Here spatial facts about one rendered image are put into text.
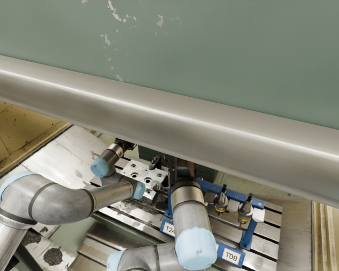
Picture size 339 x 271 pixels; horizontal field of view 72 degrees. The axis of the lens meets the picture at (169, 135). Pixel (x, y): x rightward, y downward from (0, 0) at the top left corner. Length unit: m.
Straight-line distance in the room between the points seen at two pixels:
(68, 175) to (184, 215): 1.63
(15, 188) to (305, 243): 1.43
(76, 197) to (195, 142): 0.63
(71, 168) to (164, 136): 1.93
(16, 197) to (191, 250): 0.53
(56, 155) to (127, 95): 1.99
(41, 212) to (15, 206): 0.09
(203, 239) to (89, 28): 0.39
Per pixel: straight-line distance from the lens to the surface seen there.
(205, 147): 0.15
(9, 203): 0.81
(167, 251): 0.56
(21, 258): 1.28
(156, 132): 0.16
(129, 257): 0.56
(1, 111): 1.92
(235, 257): 1.33
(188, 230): 0.47
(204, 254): 0.47
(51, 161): 2.12
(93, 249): 1.62
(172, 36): 0.16
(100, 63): 0.21
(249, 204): 1.08
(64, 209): 0.74
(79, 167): 2.09
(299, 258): 1.57
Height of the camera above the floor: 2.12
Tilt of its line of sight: 38 degrees down
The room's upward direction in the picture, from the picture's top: straight up
